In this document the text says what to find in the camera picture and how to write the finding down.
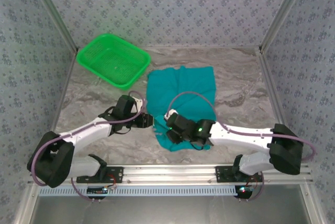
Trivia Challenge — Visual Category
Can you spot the teal t-shirt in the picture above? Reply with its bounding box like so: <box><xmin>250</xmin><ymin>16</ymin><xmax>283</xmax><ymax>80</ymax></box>
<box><xmin>146</xmin><ymin>65</ymin><xmax>218</xmax><ymax>152</ymax></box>

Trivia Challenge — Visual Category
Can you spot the green plastic basket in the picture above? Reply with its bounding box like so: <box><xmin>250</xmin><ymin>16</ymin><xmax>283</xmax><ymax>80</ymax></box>
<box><xmin>76</xmin><ymin>33</ymin><xmax>152</xmax><ymax>91</ymax></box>

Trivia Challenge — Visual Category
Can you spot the grey metal panel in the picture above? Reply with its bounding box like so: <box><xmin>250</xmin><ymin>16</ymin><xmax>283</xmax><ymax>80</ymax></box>
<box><xmin>28</xmin><ymin>195</ymin><xmax>314</xmax><ymax>224</ymax></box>

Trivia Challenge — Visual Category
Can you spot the long purple left arm cable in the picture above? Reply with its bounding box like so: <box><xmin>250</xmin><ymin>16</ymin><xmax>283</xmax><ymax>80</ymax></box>
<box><xmin>27</xmin><ymin>90</ymin><xmax>146</xmax><ymax>187</ymax></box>

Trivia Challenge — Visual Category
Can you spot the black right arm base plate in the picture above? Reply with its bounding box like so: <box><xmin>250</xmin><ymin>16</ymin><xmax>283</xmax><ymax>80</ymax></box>
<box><xmin>215</xmin><ymin>165</ymin><xmax>263</xmax><ymax>183</ymax></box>

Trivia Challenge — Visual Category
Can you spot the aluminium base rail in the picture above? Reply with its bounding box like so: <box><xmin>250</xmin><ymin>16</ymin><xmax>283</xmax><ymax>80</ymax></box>
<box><xmin>27</xmin><ymin>164</ymin><xmax>314</xmax><ymax>185</ymax></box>

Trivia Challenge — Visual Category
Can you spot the aluminium side rail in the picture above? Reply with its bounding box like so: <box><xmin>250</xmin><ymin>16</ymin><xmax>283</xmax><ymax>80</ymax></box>
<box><xmin>258</xmin><ymin>47</ymin><xmax>300</xmax><ymax>164</ymax></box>
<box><xmin>41</xmin><ymin>48</ymin><xmax>79</xmax><ymax>166</ymax></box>

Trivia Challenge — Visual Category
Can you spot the white slotted cable duct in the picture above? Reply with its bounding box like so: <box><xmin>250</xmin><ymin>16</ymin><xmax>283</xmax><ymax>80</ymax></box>
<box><xmin>38</xmin><ymin>185</ymin><xmax>239</xmax><ymax>197</ymax></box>

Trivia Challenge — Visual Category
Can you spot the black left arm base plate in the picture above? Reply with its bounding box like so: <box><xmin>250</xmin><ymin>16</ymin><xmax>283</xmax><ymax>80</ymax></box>
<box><xmin>76</xmin><ymin>166</ymin><xmax>124</xmax><ymax>184</ymax></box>

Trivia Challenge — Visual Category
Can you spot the short purple cable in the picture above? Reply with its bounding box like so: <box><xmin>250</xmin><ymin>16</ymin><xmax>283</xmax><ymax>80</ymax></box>
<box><xmin>71</xmin><ymin>178</ymin><xmax>93</xmax><ymax>201</ymax></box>
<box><xmin>247</xmin><ymin>171</ymin><xmax>265</xmax><ymax>201</ymax></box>

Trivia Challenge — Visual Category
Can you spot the aluminium frame post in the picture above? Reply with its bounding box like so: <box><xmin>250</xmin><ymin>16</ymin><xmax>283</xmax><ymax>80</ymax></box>
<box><xmin>26</xmin><ymin>0</ymin><xmax>79</xmax><ymax>53</ymax></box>
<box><xmin>259</xmin><ymin>0</ymin><xmax>312</xmax><ymax>53</ymax></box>

